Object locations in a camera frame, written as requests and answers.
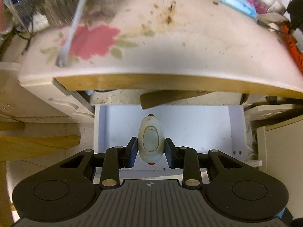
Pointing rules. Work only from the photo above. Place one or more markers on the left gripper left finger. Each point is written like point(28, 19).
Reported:
point(117, 158)

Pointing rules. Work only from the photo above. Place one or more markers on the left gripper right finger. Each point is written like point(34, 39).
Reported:
point(186, 159)

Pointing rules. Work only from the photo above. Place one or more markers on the black cloth item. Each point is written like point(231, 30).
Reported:
point(295, 10)

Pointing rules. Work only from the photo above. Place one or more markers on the blue tissue pack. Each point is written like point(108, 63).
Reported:
point(242, 6)

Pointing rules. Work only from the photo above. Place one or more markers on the white oval device red ends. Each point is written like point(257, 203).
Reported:
point(151, 140)

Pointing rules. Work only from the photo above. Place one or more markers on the white drawer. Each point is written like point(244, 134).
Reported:
point(268, 112)
point(199, 127)

